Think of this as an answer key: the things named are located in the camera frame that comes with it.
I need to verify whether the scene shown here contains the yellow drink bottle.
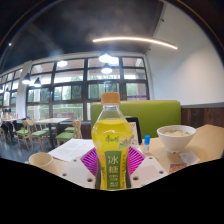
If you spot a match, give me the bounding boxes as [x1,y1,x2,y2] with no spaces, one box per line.
[90,92,134,191]

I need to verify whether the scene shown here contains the green booth backrest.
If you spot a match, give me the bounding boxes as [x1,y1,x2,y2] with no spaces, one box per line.
[90,99,183,139]

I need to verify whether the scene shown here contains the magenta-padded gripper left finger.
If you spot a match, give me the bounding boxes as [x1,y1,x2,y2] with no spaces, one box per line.
[60,146,101,190]

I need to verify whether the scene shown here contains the wooden chairs with green cushions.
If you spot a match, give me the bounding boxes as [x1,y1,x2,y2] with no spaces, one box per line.
[15,117,83,151]

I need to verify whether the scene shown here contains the small white receipt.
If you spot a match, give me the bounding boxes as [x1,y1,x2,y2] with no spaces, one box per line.
[178,151,201,166]

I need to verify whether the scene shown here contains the white paper sheet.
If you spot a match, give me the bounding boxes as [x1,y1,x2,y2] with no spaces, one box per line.
[48,138,95,163]

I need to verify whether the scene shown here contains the black pendant lamps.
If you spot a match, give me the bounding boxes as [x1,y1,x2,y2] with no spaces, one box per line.
[21,51,114,88]

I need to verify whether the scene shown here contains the cream ceramic mug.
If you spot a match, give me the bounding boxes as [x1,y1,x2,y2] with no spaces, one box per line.
[28,152,56,174]

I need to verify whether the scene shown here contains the white bowl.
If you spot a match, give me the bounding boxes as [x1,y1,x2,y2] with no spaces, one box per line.
[156,124,197,154]

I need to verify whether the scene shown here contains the black-framed tablet stand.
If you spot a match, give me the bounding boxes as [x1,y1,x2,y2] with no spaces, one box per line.
[125,116,143,146]

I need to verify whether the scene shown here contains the person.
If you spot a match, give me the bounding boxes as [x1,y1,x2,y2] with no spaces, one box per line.
[0,108,16,143]

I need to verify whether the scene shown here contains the small blue-capped white bottle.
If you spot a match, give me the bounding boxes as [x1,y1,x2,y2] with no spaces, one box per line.
[143,134,151,154]

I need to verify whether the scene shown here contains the small brown card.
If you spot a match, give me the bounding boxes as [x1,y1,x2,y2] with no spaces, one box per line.
[168,162,188,174]

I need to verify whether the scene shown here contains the long linear ceiling lamp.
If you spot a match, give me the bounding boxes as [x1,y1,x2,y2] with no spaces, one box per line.
[92,35,179,51]

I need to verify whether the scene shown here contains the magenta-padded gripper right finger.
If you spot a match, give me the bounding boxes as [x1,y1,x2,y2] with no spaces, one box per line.
[125,145,169,189]

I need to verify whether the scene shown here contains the light wooden dining table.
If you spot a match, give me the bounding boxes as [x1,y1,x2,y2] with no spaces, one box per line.
[34,117,71,148]

